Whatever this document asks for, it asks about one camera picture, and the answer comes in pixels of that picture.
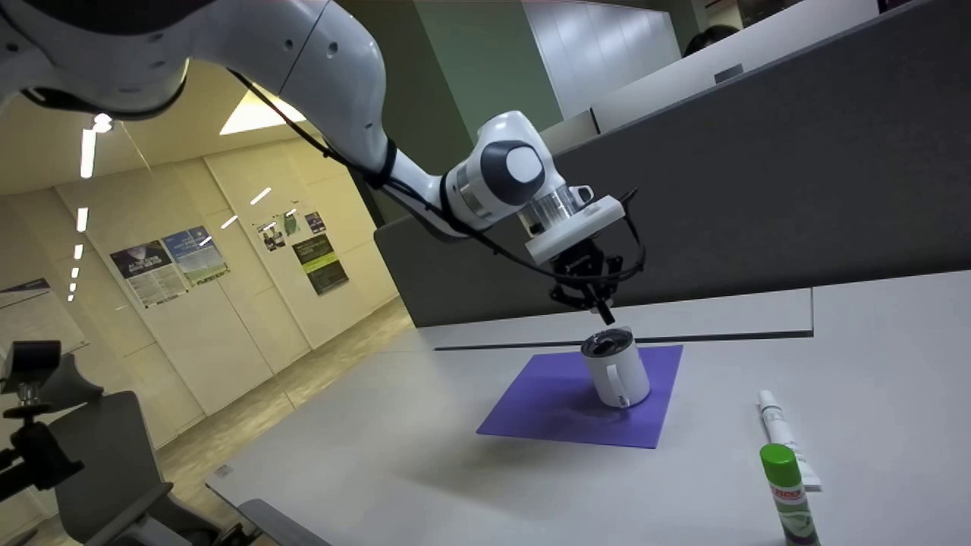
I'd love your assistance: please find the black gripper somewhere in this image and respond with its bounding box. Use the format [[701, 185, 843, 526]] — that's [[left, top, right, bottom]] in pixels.
[[548, 239, 623, 323]]

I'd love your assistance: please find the white travel mug with lid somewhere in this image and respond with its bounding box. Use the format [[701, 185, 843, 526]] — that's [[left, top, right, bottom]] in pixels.
[[580, 327, 650, 408]]

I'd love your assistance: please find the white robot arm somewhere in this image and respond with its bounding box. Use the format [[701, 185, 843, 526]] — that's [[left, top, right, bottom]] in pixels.
[[0, 0, 633, 316]]

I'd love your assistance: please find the purple square mat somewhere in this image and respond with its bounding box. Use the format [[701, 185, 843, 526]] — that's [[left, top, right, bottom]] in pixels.
[[480, 346, 684, 450]]

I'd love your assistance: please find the white marker pen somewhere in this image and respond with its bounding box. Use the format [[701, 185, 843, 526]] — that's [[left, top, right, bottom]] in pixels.
[[757, 388, 822, 490]]

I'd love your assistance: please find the green capped glue stick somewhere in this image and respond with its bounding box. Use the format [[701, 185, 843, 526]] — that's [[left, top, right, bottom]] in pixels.
[[760, 442, 820, 546]]

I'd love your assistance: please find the grey desk divider panel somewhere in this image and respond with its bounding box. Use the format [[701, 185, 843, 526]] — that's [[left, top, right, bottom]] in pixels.
[[377, 0, 971, 323]]

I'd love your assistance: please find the grey office chair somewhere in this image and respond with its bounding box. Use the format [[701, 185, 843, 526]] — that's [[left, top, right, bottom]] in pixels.
[[0, 338, 327, 546]]

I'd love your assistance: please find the black cable slot strip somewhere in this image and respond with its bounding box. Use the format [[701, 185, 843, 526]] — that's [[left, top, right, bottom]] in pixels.
[[433, 285, 816, 354]]

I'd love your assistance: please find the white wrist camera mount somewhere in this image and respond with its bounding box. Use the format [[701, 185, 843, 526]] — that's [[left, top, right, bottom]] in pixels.
[[519, 185, 624, 265]]

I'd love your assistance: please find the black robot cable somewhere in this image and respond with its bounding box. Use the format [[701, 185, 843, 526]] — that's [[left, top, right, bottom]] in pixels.
[[226, 64, 650, 297]]

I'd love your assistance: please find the wall poster dark green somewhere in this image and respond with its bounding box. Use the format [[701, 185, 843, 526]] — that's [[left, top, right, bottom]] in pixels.
[[293, 232, 347, 294]]

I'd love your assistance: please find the wall poster left pair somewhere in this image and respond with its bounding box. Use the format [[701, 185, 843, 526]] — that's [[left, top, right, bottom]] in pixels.
[[112, 224, 229, 307]]

